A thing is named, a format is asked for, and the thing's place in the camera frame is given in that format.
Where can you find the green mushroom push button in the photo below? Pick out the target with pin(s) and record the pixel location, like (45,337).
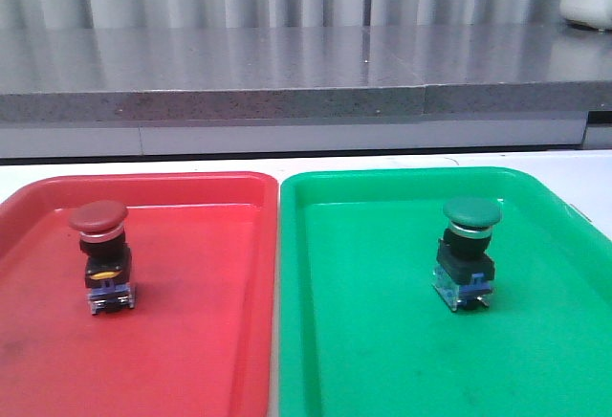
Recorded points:
(464,274)

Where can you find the red mushroom push button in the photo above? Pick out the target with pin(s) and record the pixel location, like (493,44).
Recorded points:
(108,270)

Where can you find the red plastic tray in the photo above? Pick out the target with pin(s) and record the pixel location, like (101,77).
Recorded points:
(197,343)

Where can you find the green plastic tray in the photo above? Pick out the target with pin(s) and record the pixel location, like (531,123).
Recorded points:
(363,332)

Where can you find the grey stone counter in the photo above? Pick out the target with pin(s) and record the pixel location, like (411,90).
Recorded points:
(130,93)

